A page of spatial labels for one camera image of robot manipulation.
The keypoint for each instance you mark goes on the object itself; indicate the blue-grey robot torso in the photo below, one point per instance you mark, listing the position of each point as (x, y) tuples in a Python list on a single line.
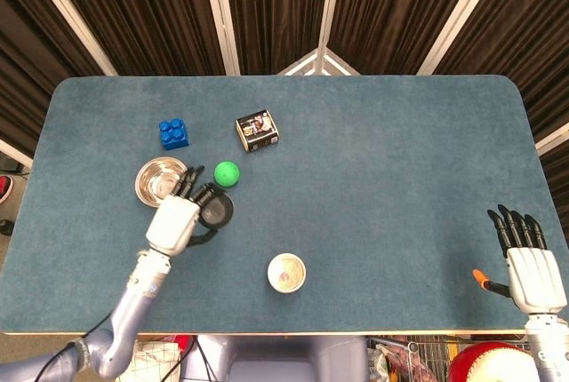
[(275, 355)]

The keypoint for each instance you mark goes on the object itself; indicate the white partition frame post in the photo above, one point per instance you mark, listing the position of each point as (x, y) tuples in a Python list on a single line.
[(462, 13), (71, 18), (330, 4), (15, 153), (220, 13), (553, 137)]

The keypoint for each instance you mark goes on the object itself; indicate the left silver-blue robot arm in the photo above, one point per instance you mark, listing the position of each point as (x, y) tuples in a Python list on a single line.
[(133, 297)]

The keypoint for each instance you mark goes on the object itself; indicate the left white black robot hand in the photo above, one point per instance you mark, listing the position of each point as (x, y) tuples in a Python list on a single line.
[(173, 226)]

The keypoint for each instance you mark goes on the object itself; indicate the red white floor item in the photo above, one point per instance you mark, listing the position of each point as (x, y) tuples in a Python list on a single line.
[(4, 188)]

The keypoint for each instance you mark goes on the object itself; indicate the brown pleated curtain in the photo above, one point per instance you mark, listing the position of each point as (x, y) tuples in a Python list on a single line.
[(275, 9)]

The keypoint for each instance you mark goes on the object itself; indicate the small printed box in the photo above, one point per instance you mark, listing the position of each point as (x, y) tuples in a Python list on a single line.
[(258, 131)]

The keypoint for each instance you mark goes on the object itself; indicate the white triangular frame foot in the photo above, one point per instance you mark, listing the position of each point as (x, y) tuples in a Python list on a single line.
[(316, 60)]

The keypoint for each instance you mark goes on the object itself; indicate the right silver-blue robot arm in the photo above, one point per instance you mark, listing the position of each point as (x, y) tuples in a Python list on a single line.
[(549, 346)]

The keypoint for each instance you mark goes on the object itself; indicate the blue toy building brick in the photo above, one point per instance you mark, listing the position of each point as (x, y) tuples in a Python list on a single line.
[(174, 135)]

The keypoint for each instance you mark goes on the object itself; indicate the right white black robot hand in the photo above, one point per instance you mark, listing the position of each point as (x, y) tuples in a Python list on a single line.
[(533, 280)]

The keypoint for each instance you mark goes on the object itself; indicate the blue felt table mat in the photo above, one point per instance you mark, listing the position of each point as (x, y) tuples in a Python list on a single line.
[(378, 177)]

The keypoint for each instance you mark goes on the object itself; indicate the stainless steel bowl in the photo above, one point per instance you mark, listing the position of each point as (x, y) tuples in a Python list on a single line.
[(153, 177)]

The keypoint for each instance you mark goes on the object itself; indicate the black round object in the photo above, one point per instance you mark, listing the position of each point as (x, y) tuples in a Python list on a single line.
[(220, 211)]

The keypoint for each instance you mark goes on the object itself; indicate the green ball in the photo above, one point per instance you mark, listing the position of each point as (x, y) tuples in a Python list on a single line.
[(227, 174)]

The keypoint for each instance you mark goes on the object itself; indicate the black floor item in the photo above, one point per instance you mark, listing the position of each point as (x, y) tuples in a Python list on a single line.
[(5, 227)]

